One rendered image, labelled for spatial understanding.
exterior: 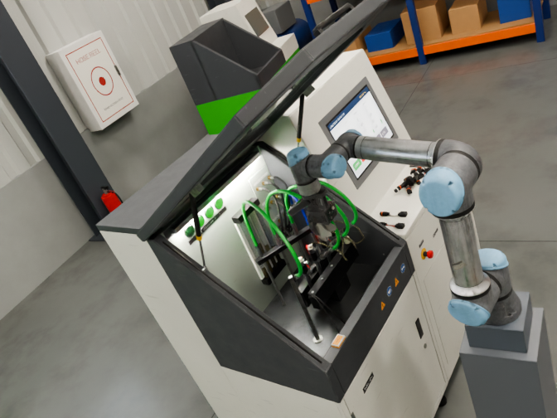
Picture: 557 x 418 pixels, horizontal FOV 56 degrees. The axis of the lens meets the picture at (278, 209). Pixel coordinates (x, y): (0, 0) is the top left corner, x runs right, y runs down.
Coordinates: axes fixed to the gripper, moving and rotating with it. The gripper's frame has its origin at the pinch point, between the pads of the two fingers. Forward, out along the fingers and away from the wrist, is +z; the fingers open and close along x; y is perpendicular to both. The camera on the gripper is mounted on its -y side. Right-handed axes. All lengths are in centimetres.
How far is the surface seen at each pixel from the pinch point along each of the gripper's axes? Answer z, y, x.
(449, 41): 102, -142, 504
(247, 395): 60, -41, -34
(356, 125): -8, -20, 71
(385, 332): 47.3, 9.8, 2.0
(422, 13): 65, -174, 516
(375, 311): 34.6, 9.8, 0.7
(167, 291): 4, -54, -34
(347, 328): 28.5, 7.8, -14.4
